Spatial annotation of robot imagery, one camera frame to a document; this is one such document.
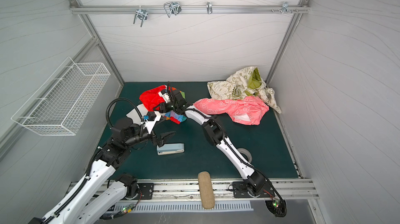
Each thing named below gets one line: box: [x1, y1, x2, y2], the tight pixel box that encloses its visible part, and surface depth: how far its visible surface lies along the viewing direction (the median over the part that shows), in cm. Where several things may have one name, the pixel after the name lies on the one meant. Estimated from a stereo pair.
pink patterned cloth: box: [193, 95, 270, 126], surface depth 103 cm
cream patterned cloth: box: [207, 66, 282, 114], surface depth 103 cm
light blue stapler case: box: [156, 143, 185, 156], surface depth 86 cm
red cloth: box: [139, 84, 167, 112], surface depth 100 cm
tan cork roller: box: [197, 170, 216, 210], surface depth 73 cm
